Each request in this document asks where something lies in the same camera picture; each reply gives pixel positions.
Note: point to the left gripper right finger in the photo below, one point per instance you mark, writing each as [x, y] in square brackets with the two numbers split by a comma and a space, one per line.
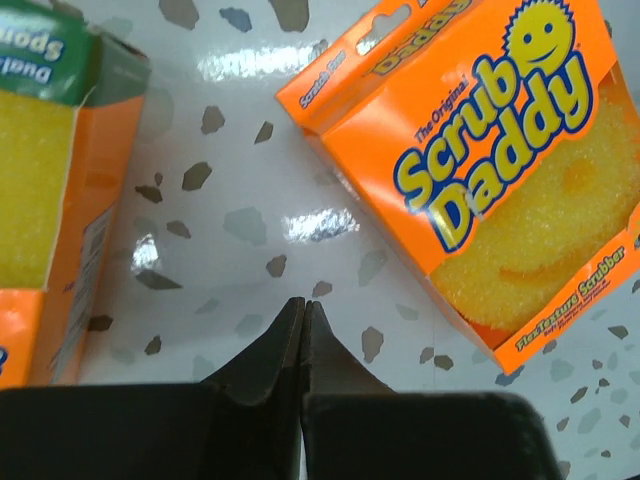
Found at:
[328, 367]

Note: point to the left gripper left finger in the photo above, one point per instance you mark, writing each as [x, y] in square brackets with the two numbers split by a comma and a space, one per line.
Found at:
[251, 377]

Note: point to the Scrub Daddy yellow sponge box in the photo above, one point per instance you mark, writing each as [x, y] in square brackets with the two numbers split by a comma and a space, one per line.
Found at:
[497, 146]

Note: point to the Sponge Daddy yellow green box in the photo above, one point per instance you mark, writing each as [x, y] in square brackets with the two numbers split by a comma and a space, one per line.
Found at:
[71, 98]

